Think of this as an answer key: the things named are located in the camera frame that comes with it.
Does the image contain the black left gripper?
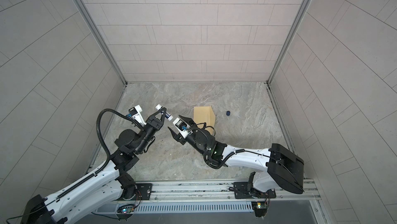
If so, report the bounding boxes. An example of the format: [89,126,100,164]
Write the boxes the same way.
[132,109,165,156]

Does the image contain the white glue stick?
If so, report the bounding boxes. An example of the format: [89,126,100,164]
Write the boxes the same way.
[156,104,173,121]

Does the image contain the tan kraft envelope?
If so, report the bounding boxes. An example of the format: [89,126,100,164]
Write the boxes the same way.
[193,106,216,136]

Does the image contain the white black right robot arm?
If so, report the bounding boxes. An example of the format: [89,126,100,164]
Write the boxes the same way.
[171,116,304,198]

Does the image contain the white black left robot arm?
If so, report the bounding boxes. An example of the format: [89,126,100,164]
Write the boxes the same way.
[19,105,172,224]

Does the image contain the left green circuit board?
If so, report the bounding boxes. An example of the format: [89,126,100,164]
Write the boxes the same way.
[117,204,135,214]

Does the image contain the green circuit board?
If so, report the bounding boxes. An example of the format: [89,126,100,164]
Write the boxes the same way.
[117,204,135,214]
[251,201,269,218]

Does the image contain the right green circuit board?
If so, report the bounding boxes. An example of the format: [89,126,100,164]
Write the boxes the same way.
[251,201,269,218]

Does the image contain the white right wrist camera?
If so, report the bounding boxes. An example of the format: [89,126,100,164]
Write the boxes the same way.
[173,117,190,138]

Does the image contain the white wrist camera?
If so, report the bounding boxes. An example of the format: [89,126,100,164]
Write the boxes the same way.
[128,105,146,127]
[173,117,190,138]

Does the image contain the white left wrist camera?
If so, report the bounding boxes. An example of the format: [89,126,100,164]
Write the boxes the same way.
[128,105,146,127]

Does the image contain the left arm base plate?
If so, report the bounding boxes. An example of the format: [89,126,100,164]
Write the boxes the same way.
[120,183,153,201]

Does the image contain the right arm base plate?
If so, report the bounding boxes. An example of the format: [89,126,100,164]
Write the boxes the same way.
[229,182,277,199]

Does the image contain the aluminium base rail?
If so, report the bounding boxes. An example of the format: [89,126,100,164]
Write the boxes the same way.
[137,179,321,203]

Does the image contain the left aluminium corner post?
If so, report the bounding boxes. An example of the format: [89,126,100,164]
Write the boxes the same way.
[60,0,128,85]

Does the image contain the aluminium corner post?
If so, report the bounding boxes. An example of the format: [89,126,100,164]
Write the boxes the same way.
[267,0,324,84]
[60,0,128,85]

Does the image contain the right aluminium corner post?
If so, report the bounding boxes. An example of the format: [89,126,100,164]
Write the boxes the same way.
[267,0,324,84]

